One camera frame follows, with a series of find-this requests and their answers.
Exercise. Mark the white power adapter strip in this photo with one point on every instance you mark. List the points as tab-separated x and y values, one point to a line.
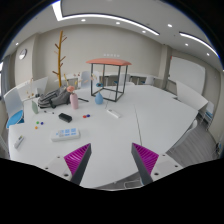
114	113

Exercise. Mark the blue vase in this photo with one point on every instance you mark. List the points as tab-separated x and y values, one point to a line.
99	97

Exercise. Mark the black frame orange top stand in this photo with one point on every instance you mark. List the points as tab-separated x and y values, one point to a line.
113	77

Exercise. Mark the white remote control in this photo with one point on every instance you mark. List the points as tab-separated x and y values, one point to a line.
18	142

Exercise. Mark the black rectangular charger box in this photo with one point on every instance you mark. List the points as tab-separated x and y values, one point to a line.
65	117

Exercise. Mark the grey backpack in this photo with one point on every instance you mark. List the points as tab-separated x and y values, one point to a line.
54	98

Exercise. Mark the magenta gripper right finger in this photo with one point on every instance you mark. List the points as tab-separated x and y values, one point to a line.
145	160

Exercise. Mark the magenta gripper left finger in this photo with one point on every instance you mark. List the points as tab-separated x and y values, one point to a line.
77	162

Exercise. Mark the pink vase with flower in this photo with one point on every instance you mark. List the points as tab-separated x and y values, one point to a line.
73	97

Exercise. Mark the wooden coat tree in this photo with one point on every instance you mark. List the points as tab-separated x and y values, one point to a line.
58	45

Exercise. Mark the round wall clock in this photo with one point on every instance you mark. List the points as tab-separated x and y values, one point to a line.
23	54

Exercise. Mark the white whiteboard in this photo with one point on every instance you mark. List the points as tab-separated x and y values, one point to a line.
188	73

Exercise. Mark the green small vase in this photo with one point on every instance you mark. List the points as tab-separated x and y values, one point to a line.
35	107

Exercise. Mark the white chair blue seat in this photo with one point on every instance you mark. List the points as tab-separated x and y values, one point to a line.
14	107

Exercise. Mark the small coloured tokens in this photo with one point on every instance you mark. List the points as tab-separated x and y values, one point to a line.
38	124

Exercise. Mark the red blue small discs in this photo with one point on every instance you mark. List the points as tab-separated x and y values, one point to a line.
86	116

